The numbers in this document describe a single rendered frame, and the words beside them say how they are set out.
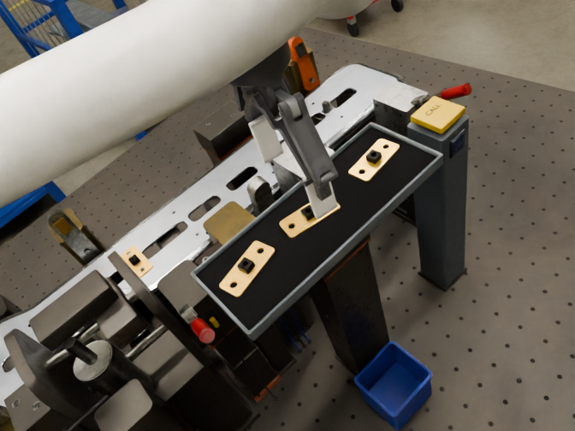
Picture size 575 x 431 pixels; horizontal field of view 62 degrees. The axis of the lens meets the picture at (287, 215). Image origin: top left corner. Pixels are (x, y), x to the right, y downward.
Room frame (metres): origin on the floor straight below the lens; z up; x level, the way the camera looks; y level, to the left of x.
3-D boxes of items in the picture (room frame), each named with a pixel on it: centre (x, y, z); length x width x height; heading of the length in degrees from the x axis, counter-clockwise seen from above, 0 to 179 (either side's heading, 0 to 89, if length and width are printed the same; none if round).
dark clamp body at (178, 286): (0.47, 0.19, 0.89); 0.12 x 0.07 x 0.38; 25
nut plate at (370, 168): (0.50, -0.15, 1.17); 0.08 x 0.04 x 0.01; 121
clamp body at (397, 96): (0.73, -0.30, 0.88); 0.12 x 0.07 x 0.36; 25
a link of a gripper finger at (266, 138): (0.51, -0.01, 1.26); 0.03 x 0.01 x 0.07; 104
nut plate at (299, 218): (0.45, -0.03, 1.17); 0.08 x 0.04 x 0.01; 104
